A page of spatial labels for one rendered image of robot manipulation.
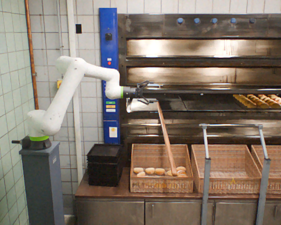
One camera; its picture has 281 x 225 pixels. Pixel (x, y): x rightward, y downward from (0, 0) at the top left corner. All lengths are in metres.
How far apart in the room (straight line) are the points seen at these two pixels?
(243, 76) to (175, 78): 0.65
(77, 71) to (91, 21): 1.04
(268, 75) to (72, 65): 1.90
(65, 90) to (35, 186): 0.70
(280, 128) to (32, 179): 2.33
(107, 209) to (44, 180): 0.82
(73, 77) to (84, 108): 1.11
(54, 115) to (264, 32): 2.04
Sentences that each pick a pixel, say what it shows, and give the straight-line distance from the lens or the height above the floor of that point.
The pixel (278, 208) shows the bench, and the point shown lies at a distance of 2.93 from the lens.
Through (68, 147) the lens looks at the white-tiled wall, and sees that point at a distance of 3.13.
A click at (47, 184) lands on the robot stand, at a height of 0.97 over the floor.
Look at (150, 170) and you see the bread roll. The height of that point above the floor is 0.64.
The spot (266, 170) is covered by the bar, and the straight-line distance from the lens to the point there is 2.64.
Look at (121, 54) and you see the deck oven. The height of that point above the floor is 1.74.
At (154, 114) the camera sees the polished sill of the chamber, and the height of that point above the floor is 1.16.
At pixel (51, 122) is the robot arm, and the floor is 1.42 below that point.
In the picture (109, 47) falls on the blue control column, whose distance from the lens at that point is 2.79.
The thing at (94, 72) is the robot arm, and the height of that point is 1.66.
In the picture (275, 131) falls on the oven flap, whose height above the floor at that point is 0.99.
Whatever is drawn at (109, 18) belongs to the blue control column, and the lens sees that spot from 2.79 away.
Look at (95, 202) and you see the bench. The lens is 2.71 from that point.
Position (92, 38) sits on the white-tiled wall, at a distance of 2.84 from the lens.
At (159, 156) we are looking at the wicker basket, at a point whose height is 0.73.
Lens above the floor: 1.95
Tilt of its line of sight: 15 degrees down
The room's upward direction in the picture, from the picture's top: straight up
